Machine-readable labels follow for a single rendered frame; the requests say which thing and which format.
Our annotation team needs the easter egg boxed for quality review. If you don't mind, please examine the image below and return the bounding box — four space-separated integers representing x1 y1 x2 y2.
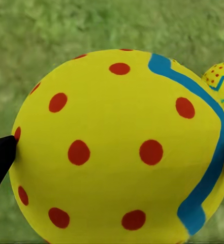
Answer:
202 63 224 105
9 49 224 244

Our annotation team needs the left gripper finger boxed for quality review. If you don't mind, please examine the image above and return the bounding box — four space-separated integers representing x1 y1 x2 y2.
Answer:
0 135 16 183

